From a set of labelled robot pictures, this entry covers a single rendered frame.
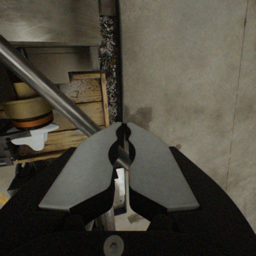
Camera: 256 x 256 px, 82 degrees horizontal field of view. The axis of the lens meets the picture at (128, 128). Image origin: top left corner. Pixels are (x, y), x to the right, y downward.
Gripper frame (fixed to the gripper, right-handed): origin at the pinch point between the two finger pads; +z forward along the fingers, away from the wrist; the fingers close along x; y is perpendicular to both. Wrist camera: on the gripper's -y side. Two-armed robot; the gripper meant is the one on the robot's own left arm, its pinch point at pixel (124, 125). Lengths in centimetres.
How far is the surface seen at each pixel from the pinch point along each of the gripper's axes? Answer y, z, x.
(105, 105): 12.4, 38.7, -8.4
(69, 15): -9.2, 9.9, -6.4
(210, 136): 108, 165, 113
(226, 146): 132, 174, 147
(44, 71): -2.3, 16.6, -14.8
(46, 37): -6.9, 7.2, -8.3
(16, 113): 4.2, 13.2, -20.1
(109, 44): -7, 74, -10
